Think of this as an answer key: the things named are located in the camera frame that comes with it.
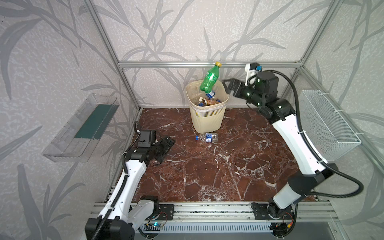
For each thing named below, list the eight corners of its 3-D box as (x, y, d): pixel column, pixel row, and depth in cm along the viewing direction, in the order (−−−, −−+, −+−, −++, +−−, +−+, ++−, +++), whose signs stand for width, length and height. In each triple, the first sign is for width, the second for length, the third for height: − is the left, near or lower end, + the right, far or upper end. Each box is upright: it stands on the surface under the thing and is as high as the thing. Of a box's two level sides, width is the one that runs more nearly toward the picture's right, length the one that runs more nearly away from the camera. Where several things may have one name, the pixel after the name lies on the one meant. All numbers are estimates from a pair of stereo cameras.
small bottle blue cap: (195, 143, 102) (195, 139, 98) (195, 136, 105) (195, 132, 102) (218, 143, 102) (218, 139, 98) (217, 136, 105) (218, 132, 102)
